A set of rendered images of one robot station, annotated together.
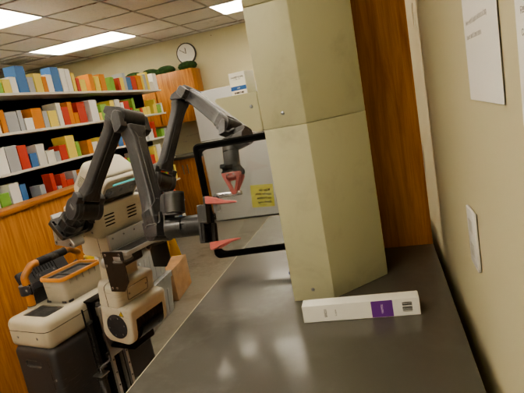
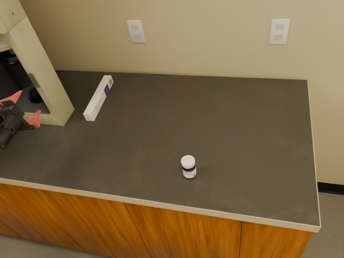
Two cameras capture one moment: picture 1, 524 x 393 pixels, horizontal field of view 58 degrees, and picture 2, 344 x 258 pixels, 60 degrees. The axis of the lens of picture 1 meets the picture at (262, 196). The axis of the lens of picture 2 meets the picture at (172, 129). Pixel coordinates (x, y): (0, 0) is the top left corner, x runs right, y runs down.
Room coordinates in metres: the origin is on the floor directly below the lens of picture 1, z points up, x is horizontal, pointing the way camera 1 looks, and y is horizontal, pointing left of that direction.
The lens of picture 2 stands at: (0.63, 0.91, 1.86)
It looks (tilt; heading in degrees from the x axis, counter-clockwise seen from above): 47 degrees down; 276
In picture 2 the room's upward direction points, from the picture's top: 11 degrees counter-clockwise
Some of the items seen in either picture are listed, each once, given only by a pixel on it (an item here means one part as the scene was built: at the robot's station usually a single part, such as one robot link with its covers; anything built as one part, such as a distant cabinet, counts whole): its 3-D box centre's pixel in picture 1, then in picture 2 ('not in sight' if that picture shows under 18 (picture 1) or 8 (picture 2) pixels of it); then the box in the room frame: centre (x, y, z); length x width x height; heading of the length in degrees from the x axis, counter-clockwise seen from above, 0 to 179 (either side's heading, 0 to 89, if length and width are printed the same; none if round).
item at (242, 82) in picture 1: (242, 83); not in sight; (1.31, 0.00, 1.54); 0.05 x 0.05 x 0.06; 60
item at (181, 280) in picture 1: (166, 278); not in sight; (4.01, 0.97, 0.14); 0.41 x 0.32 x 0.28; 171
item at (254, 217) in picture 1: (247, 196); not in sight; (1.54, 0.05, 1.19); 0.30 x 0.01 x 0.40; 80
